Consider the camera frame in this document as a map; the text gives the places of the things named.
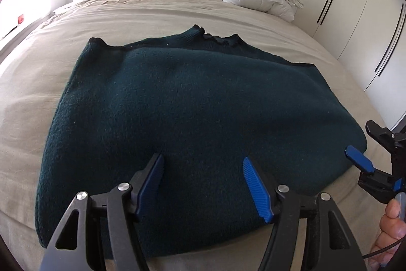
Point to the dark green sweater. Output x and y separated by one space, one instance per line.
190 115

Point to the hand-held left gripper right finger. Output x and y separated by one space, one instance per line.
257 188

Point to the white nightstand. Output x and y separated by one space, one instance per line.
76 1

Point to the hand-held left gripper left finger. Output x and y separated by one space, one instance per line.
149 185

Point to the person's right hand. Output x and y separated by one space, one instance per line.
390 236

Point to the white wardrobe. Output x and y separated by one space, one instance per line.
358 4

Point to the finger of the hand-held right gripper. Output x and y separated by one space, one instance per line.
377 132
358 158

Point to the small red object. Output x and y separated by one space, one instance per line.
21 19

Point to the bed with beige sheet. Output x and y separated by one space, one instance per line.
95 20

